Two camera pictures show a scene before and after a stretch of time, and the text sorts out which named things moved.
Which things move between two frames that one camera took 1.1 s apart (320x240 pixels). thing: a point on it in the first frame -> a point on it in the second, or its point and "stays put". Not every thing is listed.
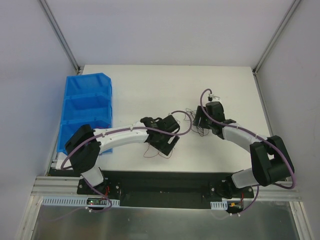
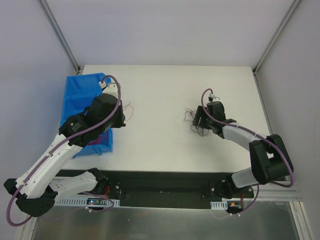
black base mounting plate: x=165 y=189 stays put
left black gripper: x=171 y=144 -> x=120 y=118
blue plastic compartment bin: x=88 y=100 stays put
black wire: x=158 y=153 -> x=124 y=108
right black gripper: x=198 y=118 stays put
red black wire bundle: x=189 y=115 stays put
